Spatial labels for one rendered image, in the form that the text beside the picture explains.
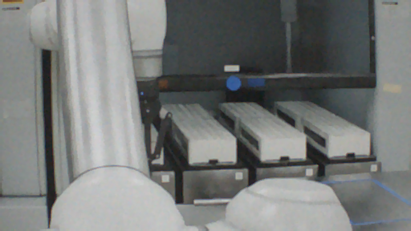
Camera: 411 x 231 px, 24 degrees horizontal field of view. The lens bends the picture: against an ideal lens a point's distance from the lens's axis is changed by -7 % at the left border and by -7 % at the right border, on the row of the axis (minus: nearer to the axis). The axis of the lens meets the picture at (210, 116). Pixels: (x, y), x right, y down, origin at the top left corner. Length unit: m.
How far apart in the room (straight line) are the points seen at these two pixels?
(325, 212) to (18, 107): 1.18
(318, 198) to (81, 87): 0.33
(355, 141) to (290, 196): 1.12
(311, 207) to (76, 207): 0.26
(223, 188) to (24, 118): 0.46
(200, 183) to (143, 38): 0.33
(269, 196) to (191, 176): 1.02
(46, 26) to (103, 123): 0.81
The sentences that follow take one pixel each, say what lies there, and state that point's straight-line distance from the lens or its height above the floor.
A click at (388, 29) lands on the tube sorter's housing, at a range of 2.26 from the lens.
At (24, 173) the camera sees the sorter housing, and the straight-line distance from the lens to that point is 2.19.
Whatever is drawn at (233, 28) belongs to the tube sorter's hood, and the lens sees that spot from 2.16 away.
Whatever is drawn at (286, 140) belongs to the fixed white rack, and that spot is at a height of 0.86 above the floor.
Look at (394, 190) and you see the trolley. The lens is 1.83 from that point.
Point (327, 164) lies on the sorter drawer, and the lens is 2.17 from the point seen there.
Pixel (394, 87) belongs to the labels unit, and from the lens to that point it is 2.28.
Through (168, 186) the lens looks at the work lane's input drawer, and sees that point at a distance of 2.11.
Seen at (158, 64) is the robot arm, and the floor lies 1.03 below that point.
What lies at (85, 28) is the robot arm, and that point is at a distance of 1.29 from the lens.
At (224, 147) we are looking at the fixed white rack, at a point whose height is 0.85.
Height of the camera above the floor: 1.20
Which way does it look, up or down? 8 degrees down
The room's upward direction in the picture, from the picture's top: 1 degrees counter-clockwise
